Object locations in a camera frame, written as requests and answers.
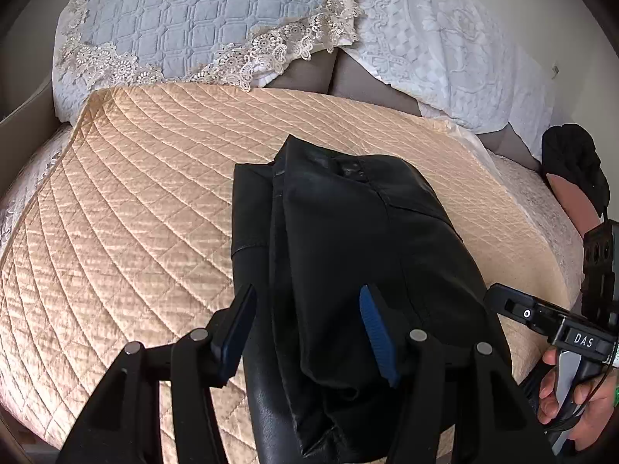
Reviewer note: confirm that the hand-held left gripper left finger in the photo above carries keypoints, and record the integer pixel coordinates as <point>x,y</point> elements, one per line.
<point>237,333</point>

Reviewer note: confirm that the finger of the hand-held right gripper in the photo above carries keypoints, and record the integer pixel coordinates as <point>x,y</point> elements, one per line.
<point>512,305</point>

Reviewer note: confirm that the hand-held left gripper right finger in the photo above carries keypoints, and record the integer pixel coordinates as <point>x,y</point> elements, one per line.
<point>378,333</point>

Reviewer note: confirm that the black leather jacket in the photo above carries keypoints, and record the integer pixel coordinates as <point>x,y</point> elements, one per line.
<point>338,227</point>

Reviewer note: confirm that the person's right hand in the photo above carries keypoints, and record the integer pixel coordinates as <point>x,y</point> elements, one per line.
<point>599,411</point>

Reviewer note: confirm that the beige quilted blanket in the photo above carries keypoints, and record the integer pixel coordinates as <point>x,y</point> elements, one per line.
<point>121,203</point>

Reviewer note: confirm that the white textured pillow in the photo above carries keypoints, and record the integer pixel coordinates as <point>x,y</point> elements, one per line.
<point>459,34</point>

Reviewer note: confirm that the light blue lace-trimmed pillow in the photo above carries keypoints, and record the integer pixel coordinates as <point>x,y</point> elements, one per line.
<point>169,9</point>

